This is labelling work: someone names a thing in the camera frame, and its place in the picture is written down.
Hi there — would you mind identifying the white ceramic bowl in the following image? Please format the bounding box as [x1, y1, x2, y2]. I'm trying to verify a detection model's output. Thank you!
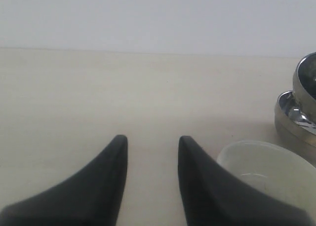
[217, 141, 316, 211]

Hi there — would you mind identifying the patterned steel bowl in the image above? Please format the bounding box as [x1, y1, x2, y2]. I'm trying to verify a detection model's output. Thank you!
[293, 52, 316, 122]

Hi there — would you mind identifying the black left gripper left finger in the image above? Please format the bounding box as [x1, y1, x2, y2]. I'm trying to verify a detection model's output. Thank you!
[0, 135, 128, 226]

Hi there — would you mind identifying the plain steel bowl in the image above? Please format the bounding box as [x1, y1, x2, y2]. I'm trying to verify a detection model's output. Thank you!
[275, 90, 316, 147]

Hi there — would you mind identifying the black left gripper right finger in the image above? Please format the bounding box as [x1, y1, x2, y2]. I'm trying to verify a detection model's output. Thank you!
[178, 136, 315, 226]

